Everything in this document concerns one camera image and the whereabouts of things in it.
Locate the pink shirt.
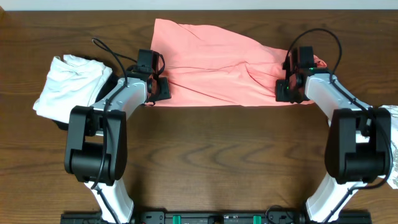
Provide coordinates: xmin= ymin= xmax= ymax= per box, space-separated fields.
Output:
xmin=144 ymin=18 xmax=327 ymax=108

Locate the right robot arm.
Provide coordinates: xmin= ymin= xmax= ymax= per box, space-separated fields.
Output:
xmin=275 ymin=47 xmax=393 ymax=223

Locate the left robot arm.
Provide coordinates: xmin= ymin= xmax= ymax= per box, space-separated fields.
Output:
xmin=60 ymin=49 xmax=171 ymax=223

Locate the black folded shirt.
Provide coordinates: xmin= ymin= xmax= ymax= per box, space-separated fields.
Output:
xmin=53 ymin=73 xmax=119 ymax=131

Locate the white folded shirt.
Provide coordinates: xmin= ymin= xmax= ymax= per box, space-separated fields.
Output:
xmin=33 ymin=55 xmax=113 ymax=123

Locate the white fern print shirt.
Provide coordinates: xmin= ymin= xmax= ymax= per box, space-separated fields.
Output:
xmin=381 ymin=105 xmax=398 ymax=190

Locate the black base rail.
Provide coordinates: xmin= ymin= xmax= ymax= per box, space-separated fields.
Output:
xmin=60 ymin=210 xmax=373 ymax=224

